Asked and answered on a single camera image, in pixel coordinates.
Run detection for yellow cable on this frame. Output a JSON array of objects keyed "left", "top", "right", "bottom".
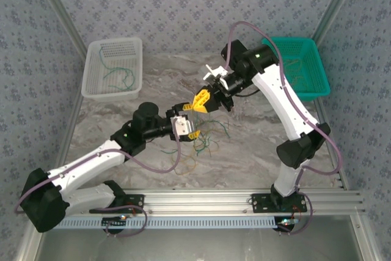
[
  {"left": 282, "top": 57, "right": 304, "bottom": 88},
  {"left": 174, "top": 150, "right": 197, "bottom": 177},
  {"left": 195, "top": 126, "right": 221, "bottom": 155}
]

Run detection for teal plastic basket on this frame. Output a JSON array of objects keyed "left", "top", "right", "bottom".
[{"left": 261, "top": 37, "right": 331, "bottom": 103}]

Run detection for white plastic basket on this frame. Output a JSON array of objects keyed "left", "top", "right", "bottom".
[{"left": 81, "top": 37, "right": 144, "bottom": 102}]

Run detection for small black circuit board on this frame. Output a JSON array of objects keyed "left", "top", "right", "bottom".
[
  {"left": 276, "top": 216, "right": 299, "bottom": 233},
  {"left": 101, "top": 215, "right": 128, "bottom": 233}
]

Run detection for grey metal panel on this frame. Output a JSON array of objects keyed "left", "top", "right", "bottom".
[{"left": 33, "top": 229, "right": 367, "bottom": 261}]

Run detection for thin black cable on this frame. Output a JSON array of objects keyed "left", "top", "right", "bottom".
[{"left": 234, "top": 88, "right": 260, "bottom": 98}]

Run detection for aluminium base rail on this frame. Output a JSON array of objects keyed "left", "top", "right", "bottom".
[{"left": 76, "top": 188, "right": 367, "bottom": 215}]

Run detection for slotted cable duct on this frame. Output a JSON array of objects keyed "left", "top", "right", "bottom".
[{"left": 45, "top": 215, "right": 296, "bottom": 230}]

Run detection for aluminium frame post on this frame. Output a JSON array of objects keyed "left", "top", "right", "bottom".
[
  {"left": 30, "top": 0, "right": 90, "bottom": 59},
  {"left": 310, "top": 0, "right": 364, "bottom": 46}
]

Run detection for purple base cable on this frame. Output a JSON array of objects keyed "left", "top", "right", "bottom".
[
  {"left": 277, "top": 192, "right": 314, "bottom": 236},
  {"left": 102, "top": 202, "right": 150, "bottom": 239}
]

